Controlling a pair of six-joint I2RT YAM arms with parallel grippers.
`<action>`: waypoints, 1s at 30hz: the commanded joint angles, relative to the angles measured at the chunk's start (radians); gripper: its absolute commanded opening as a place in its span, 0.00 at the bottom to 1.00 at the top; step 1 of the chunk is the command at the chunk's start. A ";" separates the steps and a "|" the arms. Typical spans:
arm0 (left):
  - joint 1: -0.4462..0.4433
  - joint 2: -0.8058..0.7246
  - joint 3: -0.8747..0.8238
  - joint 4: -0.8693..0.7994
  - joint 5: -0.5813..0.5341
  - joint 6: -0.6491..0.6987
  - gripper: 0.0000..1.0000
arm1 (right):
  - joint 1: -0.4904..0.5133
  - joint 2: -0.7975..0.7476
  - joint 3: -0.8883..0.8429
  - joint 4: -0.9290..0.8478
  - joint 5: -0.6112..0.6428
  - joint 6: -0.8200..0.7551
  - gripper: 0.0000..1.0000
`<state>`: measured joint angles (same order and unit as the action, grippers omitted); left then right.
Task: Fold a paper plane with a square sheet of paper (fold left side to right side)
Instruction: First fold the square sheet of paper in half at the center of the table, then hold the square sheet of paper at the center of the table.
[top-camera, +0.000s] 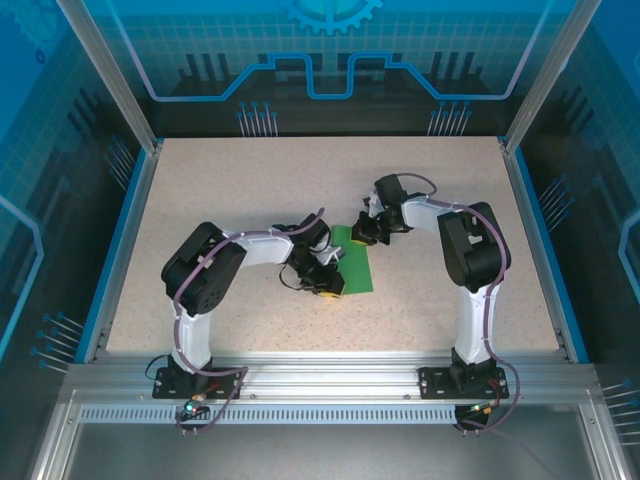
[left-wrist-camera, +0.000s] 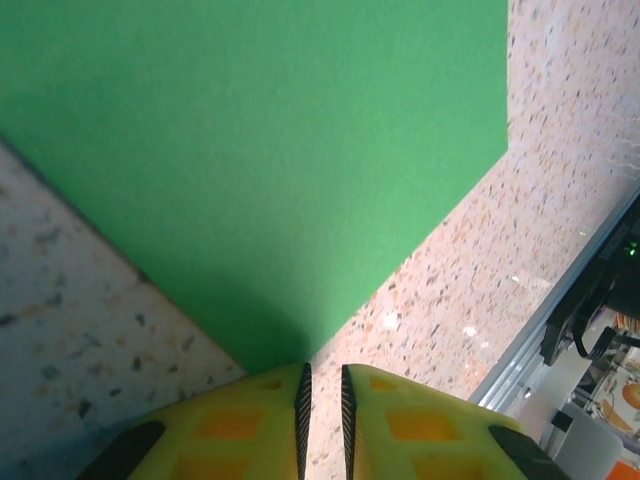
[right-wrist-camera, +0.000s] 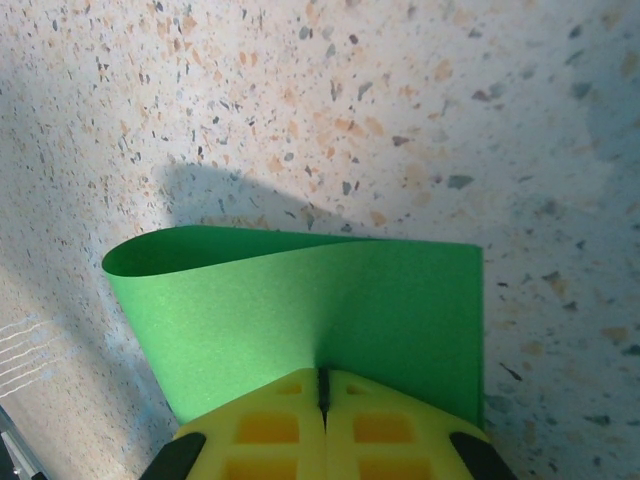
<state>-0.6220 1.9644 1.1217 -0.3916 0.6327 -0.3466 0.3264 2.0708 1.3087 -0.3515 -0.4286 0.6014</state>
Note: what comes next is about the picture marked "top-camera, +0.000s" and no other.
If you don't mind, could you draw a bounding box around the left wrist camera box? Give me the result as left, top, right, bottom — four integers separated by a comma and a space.
310, 244, 350, 267

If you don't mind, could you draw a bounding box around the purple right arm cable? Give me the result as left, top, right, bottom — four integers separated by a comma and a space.
397, 172, 522, 432

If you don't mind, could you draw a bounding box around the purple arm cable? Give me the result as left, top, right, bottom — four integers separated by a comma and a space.
397, 172, 522, 432
171, 207, 327, 437

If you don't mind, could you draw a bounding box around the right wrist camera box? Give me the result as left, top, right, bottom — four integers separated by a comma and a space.
362, 180, 385, 219

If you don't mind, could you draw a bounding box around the blue printed side panel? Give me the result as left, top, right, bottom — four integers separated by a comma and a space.
0, 0, 151, 381
514, 0, 640, 441

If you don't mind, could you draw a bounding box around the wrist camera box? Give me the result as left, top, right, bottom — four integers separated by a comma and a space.
310, 244, 350, 267
362, 180, 385, 219

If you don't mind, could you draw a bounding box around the slotted grey cable duct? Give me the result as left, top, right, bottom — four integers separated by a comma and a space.
78, 405, 460, 426

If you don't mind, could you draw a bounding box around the blue printed gear panel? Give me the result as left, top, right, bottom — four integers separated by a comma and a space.
79, 0, 576, 139

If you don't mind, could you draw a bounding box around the aluminium mounting beam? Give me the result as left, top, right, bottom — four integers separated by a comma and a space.
64, 349, 601, 401

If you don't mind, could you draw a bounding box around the blue trimmed aluminium side rail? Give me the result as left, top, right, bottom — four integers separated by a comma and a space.
73, 142, 165, 364
499, 142, 592, 364

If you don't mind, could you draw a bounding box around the aluminium frame post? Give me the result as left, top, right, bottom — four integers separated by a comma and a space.
499, 0, 604, 155
55, 0, 165, 155

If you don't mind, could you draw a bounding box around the thin black base cable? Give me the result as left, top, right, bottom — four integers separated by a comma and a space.
144, 353, 169, 382

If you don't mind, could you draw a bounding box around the green paper sheet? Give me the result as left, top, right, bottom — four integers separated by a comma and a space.
329, 224, 376, 296

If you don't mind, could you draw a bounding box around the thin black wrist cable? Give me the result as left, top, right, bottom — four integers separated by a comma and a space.
278, 263, 304, 292

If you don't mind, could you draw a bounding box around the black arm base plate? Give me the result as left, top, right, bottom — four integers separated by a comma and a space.
152, 367, 245, 400
417, 365, 510, 400

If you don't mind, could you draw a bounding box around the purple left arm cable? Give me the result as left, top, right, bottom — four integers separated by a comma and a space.
171, 207, 327, 437

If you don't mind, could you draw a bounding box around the cable connector with light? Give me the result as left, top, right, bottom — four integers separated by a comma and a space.
464, 399, 502, 419
180, 394, 210, 420

